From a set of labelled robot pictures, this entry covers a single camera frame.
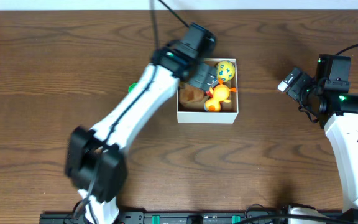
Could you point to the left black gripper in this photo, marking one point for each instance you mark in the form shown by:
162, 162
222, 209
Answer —
202, 78

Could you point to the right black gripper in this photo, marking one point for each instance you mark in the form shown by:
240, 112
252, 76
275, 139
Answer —
299, 82

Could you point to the yellow ball blue letters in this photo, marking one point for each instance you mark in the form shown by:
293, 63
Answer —
225, 70

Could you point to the yellow rubber duck toy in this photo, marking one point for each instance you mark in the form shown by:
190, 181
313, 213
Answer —
217, 95

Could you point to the brown plush toy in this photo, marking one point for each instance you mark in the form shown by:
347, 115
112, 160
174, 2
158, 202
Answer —
189, 94

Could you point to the green round toy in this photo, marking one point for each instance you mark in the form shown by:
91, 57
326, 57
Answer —
131, 87

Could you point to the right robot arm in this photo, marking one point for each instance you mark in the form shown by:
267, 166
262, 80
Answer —
326, 100

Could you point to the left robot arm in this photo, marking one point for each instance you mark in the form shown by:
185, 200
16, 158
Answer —
96, 161

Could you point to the white cardboard box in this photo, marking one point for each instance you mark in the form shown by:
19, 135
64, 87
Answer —
195, 113

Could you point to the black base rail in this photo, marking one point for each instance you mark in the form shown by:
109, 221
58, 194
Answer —
254, 214

